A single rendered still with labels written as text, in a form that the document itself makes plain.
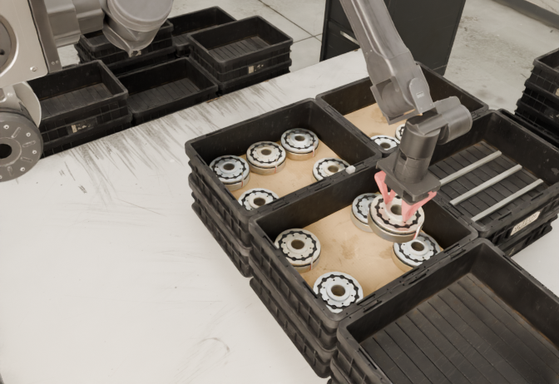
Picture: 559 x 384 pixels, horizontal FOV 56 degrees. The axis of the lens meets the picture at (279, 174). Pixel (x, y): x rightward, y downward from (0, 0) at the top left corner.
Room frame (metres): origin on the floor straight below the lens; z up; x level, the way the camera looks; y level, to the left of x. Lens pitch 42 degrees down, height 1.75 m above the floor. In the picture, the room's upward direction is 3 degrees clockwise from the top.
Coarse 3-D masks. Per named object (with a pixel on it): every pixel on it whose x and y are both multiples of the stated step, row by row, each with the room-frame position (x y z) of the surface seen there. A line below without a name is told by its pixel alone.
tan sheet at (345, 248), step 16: (320, 224) 0.85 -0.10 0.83; (336, 224) 0.85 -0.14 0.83; (352, 224) 0.85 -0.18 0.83; (320, 240) 0.80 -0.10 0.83; (336, 240) 0.80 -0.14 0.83; (352, 240) 0.80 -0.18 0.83; (368, 240) 0.80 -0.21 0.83; (384, 240) 0.81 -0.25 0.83; (320, 256) 0.75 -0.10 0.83; (336, 256) 0.75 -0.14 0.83; (352, 256) 0.76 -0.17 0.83; (368, 256) 0.76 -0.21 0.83; (384, 256) 0.76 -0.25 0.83; (320, 272) 0.71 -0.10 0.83; (352, 272) 0.71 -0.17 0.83; (368, 272) 0.71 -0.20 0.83; (384, 272) 0.72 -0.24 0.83; (400, 272) 0.72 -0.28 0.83; (368, 288) 0.67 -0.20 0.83
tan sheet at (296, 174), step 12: (240, 156) 1.08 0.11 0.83; (324, 156) 1.10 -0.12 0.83; (336, 156) 1.10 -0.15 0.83; (288, 168) 1.04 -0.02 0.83; (300, 168) 1.04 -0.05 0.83; (312, 168) 1.05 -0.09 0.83; (252, 180) 0.98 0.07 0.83; (264, 180) 0.99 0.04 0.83; (276, 180) 0.99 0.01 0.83; (288, 180) 0.99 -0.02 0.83; (300, 180) 0.99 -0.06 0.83; (240, 192) 0.94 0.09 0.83; (276, 192) 0.95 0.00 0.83; (288, 192) 0.95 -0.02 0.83
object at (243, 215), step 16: (272, 112) 1.15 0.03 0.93; (224, 128) 1.07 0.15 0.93; (192, 144) 1.00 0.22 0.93; (368, 144) 1.03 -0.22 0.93; (192, 160) 0.95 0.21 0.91; (368, 160) 0.97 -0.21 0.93; (208, 176) 0.89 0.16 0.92; (336, 176) 0.91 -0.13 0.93; (224, 192) 0.83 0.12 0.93; (240, 208) 0.79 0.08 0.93; (256, 208) 0.79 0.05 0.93
